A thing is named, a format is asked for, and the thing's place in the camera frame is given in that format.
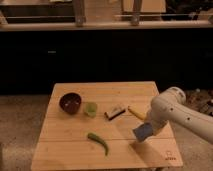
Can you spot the blue sponge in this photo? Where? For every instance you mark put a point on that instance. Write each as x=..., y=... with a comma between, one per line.
x=143, y=131

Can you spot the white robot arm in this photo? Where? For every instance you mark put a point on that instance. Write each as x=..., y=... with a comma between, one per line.
x=169, y=106

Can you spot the dark purple bowl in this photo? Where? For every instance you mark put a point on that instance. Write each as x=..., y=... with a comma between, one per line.
x=70, y=103

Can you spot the green plastic cup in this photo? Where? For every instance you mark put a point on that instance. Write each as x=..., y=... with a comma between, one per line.
x=90, y=109

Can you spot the dark brush block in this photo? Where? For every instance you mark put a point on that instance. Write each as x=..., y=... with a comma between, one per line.
x=114, y=112

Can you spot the yellow corn cob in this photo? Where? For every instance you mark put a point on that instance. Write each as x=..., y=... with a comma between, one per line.
x=139, y=115

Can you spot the wooden table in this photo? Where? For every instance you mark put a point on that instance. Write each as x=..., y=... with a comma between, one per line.
x=63, y=144

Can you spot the green chili pepper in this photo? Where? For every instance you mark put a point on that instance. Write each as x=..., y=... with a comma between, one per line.
x=99, y=140

